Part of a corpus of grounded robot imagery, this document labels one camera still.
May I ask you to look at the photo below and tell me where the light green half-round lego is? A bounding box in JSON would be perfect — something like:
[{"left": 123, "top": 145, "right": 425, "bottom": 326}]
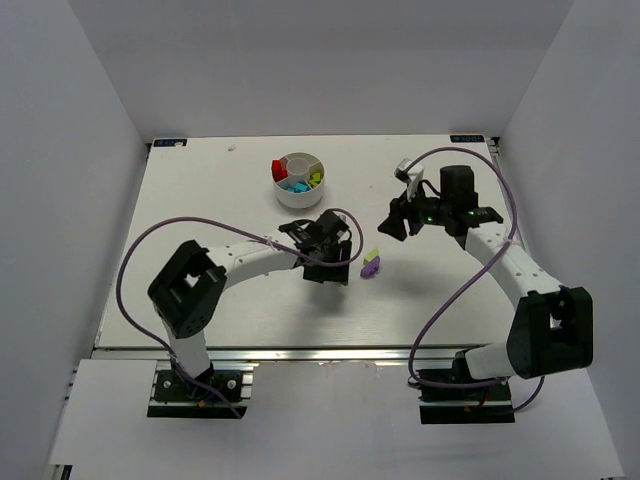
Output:
[{"left": 363, "top": 248, "right": 379, "bottom": 265}]

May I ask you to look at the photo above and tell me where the purple half-round lego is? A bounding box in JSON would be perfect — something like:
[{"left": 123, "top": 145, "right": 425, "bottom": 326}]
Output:
[{"left": 360, "top": 256, "right": 381, "bottom": 279}]

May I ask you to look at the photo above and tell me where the red lego brick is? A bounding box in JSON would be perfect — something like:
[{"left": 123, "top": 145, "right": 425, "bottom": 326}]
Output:
[{"left": 271, "top": 160, "right": 284, "bottom": 176}]

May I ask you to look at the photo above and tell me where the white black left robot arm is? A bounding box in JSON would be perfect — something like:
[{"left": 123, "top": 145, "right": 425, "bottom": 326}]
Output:
[{"left": 148, "top": 210, "right": 352, "bottom": 384}]

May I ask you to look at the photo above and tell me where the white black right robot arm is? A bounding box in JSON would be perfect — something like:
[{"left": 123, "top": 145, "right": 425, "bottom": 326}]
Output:
[{"left": 378, "top": 162, "right": 594, "bottom": 388}]

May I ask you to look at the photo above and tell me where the white round divided container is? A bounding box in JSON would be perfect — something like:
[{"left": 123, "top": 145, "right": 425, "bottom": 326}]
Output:
[{"left": 271, "top": 152, "right": 325, "bottom": 210}]

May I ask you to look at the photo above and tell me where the red lego inside container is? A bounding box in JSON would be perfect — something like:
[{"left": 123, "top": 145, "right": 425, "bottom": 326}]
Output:
[{"left": 273, "top": 171, "right": 288, "bottom": 182}]

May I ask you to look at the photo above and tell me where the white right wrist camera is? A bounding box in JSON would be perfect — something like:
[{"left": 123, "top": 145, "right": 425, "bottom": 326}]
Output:
[{"left": 394, "top": 158, "right": 424, "bottom": 202}]

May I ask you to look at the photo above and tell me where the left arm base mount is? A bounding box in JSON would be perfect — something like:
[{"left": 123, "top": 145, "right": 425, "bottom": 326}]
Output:
[{"left": 147, "top": 366, "right": 253, "bottom": 420}]

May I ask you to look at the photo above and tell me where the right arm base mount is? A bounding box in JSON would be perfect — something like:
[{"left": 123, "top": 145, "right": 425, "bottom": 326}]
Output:
[{"left": 419, "top": 383, "right": 515, "bottom": 425}]

